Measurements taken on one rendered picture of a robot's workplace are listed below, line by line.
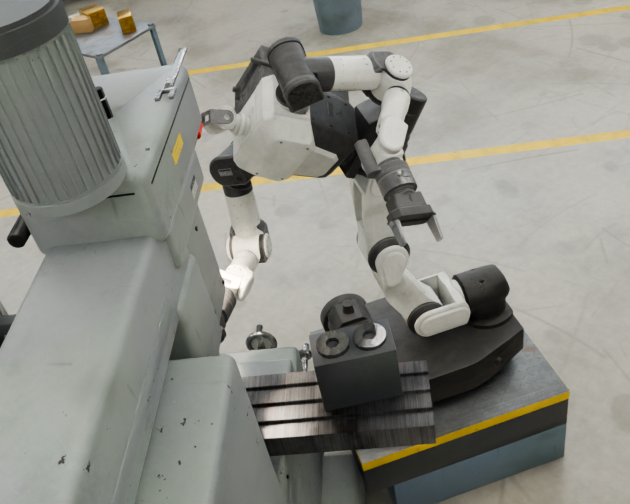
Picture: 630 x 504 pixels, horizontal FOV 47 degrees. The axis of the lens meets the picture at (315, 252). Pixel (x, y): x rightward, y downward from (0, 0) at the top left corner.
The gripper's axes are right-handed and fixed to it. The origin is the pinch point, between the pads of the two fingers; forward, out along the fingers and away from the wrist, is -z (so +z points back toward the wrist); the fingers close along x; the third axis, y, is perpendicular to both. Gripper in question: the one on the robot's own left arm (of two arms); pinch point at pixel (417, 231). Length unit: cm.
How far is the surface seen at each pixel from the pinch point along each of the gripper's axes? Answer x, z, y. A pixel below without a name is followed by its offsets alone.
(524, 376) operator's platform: -82, -24, -81
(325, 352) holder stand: 14.4, -12.9, -37.4
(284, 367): 10, -3, -75
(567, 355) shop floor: -138, -14, -113
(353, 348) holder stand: 7.2, -14.0, -35.4
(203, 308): 51, -5, -14
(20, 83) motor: 87, 13, 39
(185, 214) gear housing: 54, 12, -1
